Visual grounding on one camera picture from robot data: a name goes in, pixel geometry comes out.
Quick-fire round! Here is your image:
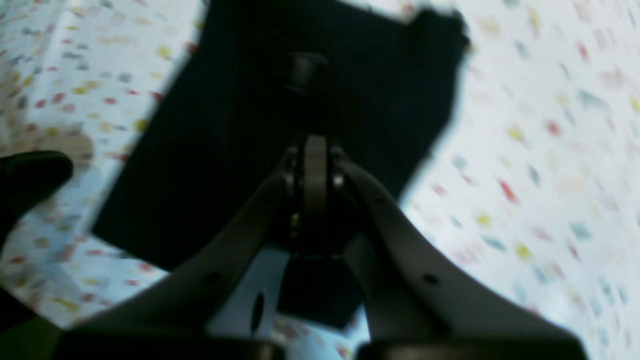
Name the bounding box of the black t-shirt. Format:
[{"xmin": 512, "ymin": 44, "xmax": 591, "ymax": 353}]
[{"xmin": 93, "ymin": 0, "xmax": 468, "ymax": 328}]

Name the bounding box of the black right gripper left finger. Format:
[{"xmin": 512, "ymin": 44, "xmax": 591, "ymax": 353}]
[{"xmin": 52, "ymin": 136, "xmax": 329, "ymax": 360}]

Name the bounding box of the terrazzo patterned tablecloth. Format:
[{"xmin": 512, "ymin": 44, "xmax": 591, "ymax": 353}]
[{"xmin": 1, "ymin": 0, "xmax": 640, "ymax": 360}]

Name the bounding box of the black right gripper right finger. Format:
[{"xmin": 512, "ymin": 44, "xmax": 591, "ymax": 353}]
[{"xmin": 330, "ymin": 148, "xmax": 586, "ymax": 360}]

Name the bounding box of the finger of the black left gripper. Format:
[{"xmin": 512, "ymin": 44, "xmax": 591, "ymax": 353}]
[{"xmin": 0, "ymin": 150, "xmax": 74, "ymax": 246}]

